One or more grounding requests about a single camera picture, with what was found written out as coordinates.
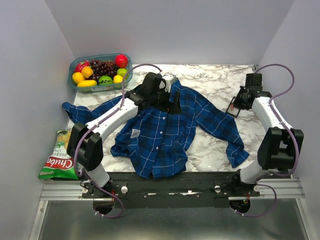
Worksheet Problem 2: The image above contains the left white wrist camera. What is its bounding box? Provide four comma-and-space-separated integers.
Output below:
159, 74, 177, 93

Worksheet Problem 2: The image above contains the pink dragon fruit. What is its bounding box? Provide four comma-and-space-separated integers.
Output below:
74, 60, 90, 73

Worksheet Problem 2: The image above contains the red apple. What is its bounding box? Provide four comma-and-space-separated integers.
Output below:
115, 54, 129, 68

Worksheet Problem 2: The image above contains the black front mounting rail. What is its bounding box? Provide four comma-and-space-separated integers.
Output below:
77, 170, 261, 210

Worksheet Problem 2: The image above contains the orange fruit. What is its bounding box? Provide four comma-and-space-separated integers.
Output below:
81, 66, 94, 78

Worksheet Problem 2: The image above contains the purple cable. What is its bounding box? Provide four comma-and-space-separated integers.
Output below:
73, 63, 163, 219
232, 183, 278, 218
254, 63, 301, 178

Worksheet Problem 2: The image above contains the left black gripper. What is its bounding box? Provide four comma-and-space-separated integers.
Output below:
149, 86, 182, 115

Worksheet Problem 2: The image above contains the brooch box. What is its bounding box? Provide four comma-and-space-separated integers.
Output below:
225, 96, 242, 118

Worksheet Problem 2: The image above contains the yellow lemon right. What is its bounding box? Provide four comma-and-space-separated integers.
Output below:
113, 75, 124, 84

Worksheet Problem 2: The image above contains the purple grape bunch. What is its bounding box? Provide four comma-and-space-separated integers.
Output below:
89, 59, 119, 81

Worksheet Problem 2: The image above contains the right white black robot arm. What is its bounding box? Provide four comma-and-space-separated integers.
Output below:
230, 73, 304, 196

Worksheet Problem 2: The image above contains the yellow mango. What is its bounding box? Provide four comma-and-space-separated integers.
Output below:
77, 79, 97, 88

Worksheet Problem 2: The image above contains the yellow lemon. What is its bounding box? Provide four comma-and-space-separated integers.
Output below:
113, 75, 124, 84
72, 72, 86, 85

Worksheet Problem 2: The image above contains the clear teal fruit container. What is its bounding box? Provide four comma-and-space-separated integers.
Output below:
68, 53, 133, 94

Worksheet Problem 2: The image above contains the green red snack bag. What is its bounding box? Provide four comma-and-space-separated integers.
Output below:
38, 130, 78, 180

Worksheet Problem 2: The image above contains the green lime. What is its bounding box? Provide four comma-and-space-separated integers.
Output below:
117, 68, 128, 77

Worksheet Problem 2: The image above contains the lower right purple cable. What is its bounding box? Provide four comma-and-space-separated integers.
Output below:
232, 183, 278, 218

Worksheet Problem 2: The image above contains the blue plaid shirt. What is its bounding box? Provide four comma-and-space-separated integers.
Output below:
61, 77, 251, 180

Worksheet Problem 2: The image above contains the yellow lemon left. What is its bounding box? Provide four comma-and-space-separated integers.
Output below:
72, 72, 86, 85

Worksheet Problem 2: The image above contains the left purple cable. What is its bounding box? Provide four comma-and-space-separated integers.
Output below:
73, 63, 163, 219

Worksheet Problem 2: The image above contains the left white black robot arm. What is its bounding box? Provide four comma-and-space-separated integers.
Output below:
66, 72, 181, 198

